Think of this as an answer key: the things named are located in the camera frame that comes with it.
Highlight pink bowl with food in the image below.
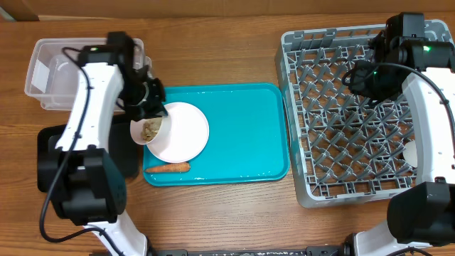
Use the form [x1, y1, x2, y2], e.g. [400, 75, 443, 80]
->
[129, 115, 171, 145]

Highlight white cup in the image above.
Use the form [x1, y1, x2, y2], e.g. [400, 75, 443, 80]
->
[402, 141, 418, 168]

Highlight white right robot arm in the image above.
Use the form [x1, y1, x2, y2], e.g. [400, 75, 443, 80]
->
[342, 12, 454, 255]

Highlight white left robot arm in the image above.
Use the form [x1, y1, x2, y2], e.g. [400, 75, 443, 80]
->
[37, 31, 168, 255]

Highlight grey dishwasher rack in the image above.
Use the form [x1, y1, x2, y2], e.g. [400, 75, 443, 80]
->
[275, 19, 455, 208]

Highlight food scraps in bowl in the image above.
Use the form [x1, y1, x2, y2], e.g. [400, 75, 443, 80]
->
[141, 117, 163, 142]

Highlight black tray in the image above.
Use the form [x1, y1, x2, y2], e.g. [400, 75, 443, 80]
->
[37, 114, 139, 178]

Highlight pink plate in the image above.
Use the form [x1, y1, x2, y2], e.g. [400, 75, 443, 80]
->
[146, 102, 210, 164]

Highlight orange carrot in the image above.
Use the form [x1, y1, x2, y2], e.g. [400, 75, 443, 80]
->
[145, 162, 191, 174]

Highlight clear plastic bin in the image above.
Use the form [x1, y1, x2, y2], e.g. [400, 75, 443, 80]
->
[24, 38, 153, 112]

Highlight teal plastic tray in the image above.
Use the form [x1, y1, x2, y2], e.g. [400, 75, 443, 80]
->
[143, 82, 290, 186]

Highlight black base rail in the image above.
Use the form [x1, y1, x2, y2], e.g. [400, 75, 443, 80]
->
[146, 233, 356, 256]

